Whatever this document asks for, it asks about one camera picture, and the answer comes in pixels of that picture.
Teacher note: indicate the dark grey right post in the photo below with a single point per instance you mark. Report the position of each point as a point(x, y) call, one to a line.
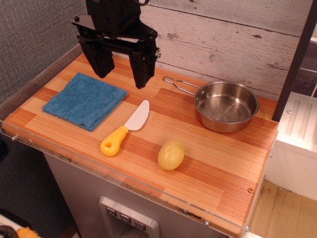
point(296, 62)

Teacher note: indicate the grey toy fridge cabinet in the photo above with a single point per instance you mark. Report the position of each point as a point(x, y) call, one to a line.
point(82, 191)

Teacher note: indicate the clear acrylic table guard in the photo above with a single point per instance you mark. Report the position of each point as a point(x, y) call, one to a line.
point(217, 182)

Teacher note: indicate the orange plush toy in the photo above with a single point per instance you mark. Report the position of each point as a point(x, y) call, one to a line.
point(26, 233)

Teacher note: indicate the yellow handled toy knife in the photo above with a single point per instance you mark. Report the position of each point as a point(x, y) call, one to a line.
point(110, 145)

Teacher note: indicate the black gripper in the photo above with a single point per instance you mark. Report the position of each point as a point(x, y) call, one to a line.
point(116, 26)

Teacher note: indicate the small steel saucepan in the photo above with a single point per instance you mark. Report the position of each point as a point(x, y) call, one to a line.
point(221, 106)

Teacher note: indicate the silver dispenser panel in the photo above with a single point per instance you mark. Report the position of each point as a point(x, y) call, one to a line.
point(122, 221)

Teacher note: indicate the blue folded cloth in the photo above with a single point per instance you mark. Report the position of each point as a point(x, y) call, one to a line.
point(85, 101)

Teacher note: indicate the yellow toy potato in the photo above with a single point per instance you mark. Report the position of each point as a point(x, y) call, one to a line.
point(171, 155)

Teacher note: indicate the white toy sink unit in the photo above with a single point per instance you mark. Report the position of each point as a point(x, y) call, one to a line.
point(292, 163)

